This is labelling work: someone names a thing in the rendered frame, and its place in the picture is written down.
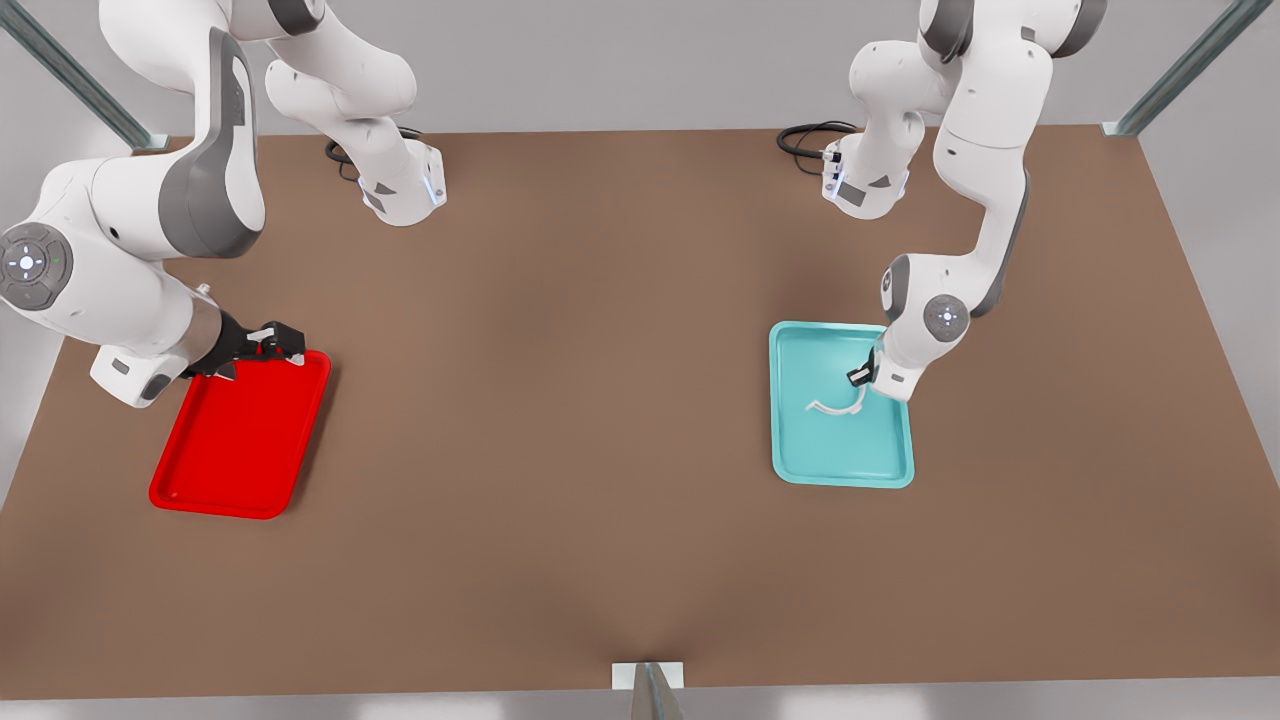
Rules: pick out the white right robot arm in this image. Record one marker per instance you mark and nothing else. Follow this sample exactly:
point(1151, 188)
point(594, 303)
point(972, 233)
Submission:
point(120, 230)

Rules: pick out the teal plastic tray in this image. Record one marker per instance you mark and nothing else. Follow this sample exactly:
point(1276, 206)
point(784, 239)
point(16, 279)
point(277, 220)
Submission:
point(838, 430)

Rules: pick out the red plastic tray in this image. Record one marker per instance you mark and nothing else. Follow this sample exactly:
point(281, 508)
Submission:
point(243, 436)

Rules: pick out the silver frame post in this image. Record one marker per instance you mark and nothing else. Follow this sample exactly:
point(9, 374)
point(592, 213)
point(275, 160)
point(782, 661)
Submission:
point(75, 72)
point(1190, 62)
point(652, 692)

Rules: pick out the white drainage pipe clamp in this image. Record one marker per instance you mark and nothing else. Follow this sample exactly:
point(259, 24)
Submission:
point(836, 407)

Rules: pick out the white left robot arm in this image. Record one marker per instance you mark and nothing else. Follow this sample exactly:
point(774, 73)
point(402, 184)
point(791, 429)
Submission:
point(985, 150)

